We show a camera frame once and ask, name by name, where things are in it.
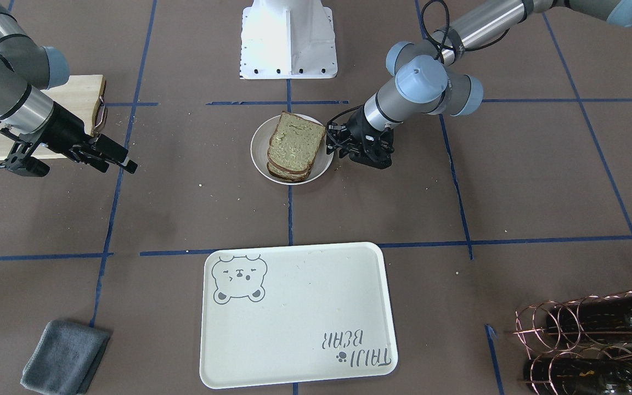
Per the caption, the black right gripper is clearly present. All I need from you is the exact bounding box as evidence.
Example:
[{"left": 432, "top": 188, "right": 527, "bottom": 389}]
[{"left": 42, "top": 102, "right": 138, "bottom": 173}]

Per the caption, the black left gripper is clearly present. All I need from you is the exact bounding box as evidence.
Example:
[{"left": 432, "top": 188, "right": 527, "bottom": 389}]
[{"left": 326, "top": 113, "right": 394, "bottom": 168}]

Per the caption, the plain bread slice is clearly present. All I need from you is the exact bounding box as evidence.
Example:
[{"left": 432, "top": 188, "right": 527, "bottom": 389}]
[{"left": 267, "top": 111, "right": 326, "bottom": 173}]

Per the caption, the white round plate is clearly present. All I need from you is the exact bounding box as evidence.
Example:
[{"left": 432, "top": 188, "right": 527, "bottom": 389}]
[{"left": 251, "top": 111, "right": 332, "bottom": 185}]

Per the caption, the cream bear tray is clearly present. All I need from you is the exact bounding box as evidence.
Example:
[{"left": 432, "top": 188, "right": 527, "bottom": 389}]
[{"left": 199, "top": 242, "right": 399, "bottom": 390}]

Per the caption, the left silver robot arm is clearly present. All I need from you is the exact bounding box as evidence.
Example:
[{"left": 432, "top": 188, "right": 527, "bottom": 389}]
[{"left": 325, "top": 1, "right": 632, "bottom": 168}]

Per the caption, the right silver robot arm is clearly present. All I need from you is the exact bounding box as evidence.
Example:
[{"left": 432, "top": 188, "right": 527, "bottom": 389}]
[{"left": 0, "top": 4, "right": 138, "bottom": 177}]

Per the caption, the wooden cutting board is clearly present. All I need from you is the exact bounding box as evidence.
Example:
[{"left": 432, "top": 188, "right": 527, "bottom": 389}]
[{"left": 0, "top": 75, "right": 107, "bottom": 162}]

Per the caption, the grey folded cloth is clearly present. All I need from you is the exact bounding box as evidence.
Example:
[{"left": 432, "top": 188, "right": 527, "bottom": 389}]
[{"left": 20, "top": 320, "right": 111, "bottom": 394}]

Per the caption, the green wine bottle front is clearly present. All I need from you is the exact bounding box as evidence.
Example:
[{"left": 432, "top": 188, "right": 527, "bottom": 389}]
[{"left": 523, "top": 357, "right": 632, "bottom": 394}]

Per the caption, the green wine bottle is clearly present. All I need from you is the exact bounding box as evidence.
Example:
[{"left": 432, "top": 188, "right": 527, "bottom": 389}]
[
  {"left": 546, "top": 295, "right": 632, "bottom": 345},
  {"left": 523, "top": 357, "right": 632, "bottom": 394}
]

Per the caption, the green wine bottle middle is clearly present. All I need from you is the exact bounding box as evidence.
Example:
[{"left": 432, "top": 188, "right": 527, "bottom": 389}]
[{"left": 546, "top": 295, "right": 632, "bottom": 345}]

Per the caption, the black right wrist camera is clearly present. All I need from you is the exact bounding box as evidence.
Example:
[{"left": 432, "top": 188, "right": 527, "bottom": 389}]
[{"left": 0, "top": 127, "right": 50, "bottom": 177}]

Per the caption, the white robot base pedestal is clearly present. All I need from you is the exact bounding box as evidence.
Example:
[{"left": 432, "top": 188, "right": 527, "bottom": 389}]
[{"left": 239, "top": 1, "right": 338, "bottom": 80}]

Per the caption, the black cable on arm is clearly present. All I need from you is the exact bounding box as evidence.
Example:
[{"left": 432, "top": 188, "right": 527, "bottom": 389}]
[{"left": 421, "top": 0, "right": 509, "bottom": 55}]

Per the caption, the copper wire bottle rack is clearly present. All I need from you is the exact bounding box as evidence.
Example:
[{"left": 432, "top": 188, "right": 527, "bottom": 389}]
[{"left": 513, "top": 290, "right": 632, "bottom": 395}]

